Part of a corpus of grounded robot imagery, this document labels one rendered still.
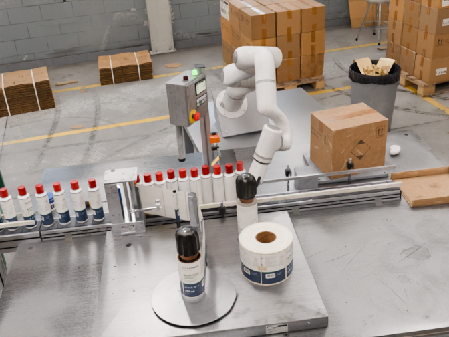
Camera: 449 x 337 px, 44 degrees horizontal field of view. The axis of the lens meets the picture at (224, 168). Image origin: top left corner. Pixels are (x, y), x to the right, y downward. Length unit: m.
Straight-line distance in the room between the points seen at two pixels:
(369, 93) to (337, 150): 2.26
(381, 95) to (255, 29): 1.57
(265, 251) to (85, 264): 0.80
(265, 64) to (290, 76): 3.65
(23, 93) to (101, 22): 1.91
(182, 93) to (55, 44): 5.66
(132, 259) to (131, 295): 0.21
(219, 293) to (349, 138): 1.08
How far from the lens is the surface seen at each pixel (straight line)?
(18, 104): 6.45
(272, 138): 2.41
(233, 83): 2.99
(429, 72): 6.10
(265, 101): 2.44
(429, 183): 2.88
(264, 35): 5.88
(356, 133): 2.76
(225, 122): 3.34
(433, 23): 5.96
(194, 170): 2.45
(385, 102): 5.04
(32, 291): 2.37
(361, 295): 2.17
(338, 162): 2.78
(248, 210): 2.22
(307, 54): 6.13
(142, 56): 7.15
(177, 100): 2.35
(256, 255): 2.04
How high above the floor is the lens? 2.26
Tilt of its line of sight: 29 degrees down
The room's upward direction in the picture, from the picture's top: 4 degrees counter-clockwise
